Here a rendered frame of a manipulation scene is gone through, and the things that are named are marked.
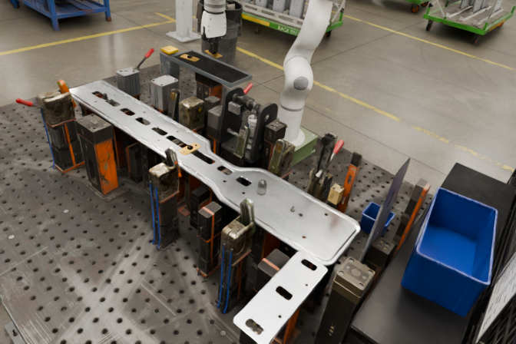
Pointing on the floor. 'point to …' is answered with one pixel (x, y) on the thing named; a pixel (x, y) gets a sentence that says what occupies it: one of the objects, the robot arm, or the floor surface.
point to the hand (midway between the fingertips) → (213, 47)
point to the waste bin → (234, 9)
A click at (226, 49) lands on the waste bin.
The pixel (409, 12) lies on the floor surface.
